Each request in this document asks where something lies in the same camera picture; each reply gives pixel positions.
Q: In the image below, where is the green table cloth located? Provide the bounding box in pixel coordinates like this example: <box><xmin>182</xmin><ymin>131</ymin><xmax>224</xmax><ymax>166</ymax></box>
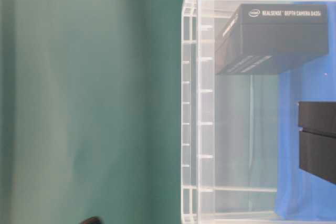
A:
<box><xmin>1</xmin><ymin>0</ymin><xmax>182</xmax><ymax>223</ymax></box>

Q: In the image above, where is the blue sheet inside case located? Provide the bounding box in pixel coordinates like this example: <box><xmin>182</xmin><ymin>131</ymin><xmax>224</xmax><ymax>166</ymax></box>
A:
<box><xmin>275</xmin><ymin>2</ymin><xmax>335</xmax><ymax>221</ymax></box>

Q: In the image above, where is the black gripper finger teal tape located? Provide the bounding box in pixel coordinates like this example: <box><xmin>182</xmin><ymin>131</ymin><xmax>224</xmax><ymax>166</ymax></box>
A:
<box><xmin>79</xmin><ymin>216</ymin><xmax>101</xmax><ymax>224</ymax></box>

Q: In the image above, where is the clear plastic storage case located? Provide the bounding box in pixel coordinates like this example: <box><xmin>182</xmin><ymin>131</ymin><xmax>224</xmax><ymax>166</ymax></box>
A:
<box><xmin>181</xmin><ymin>0</ymin><xmax>335</xmax><ymax>223</ymax></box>

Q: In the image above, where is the black realsense d435i box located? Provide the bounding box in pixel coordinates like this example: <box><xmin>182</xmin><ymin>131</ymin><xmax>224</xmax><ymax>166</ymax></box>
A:
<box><xmin>215</xmin><ymin>3</ymin><xmax>329</xmax><ymax>75</ymax></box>
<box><xmin>298</xmin><ymin>101</ymin><xmax>335</xmax><ymax>184</ymax></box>

